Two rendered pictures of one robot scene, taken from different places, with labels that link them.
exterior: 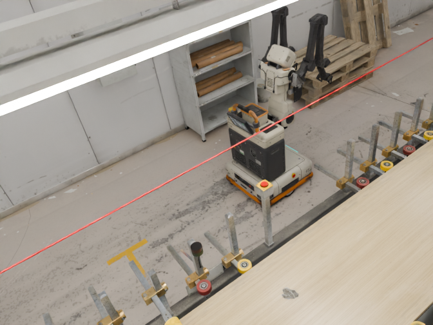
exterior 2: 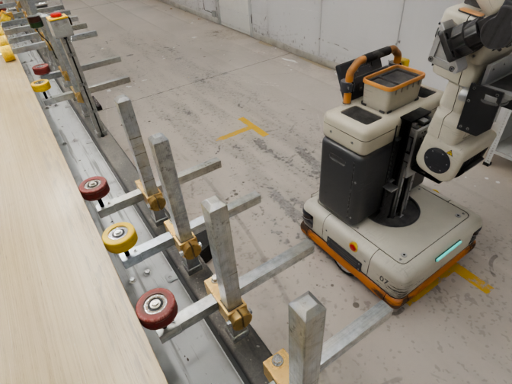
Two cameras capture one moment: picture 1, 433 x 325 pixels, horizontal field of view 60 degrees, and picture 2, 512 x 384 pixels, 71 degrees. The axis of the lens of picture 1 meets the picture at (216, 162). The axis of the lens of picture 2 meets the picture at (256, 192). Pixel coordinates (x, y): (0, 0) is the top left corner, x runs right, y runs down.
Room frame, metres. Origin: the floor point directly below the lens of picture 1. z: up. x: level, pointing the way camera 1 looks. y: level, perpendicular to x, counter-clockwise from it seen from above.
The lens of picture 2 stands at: (2.24, -1.81, 1.53)
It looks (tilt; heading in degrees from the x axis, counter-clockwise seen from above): 39 degrees down; 88
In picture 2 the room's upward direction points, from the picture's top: 5 degrees counter-clockwise
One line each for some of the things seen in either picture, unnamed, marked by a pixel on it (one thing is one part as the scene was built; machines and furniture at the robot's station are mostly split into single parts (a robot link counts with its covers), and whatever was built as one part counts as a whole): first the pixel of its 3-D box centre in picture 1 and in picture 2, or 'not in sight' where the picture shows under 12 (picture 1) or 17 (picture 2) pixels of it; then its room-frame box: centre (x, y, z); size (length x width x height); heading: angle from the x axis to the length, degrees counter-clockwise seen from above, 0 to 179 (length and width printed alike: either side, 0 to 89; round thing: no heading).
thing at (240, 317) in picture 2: (390, 149); (228, 301); (2.17, -1.31, 0.81); 0.14 x 0.06 x 0.05; 119
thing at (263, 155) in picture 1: (258, 140); (385, 148); (2.90, -0.43, 0.59); 0.55 x 0.34 x 0.83; 30
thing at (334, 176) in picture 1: (337, 178); (162, 186); (1.96, -0.83, 0.80); 0.43 x 0.03 x 0.04; 29
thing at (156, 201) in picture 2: (345, 180); (150, 193); (1.93, -0.87, 0.80); 0.14 x 0.06 x 0.05; 119
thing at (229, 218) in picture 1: (233, 242); (71, 72); (1.45, -0.02, 0.93); 0.04 x 0.04 x 0.48; 29
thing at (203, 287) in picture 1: (205, 291); (44, 75); (1.22, 0.18, 0.85); 0.08 x 0.08 x 0.11
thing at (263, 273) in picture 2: (383, 148); (241, 286); (2.21, -1.27, 0.80); 0.43 x 0.03 x 0.04; 29
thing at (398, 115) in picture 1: (394, 138); (228, 284); (2.18, -1.33, 0.89); 0.04 x 0.04 x 0.48; 29
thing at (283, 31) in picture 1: (283, 31); not in sight; (3.37, -0.81, 1.40); 0.11 x 0.06 x 0.43; 30
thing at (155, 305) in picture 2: (408, 154); (161, 318); (2.03, -1.37, 0.85); 0.08 x 0.08 x 0.11
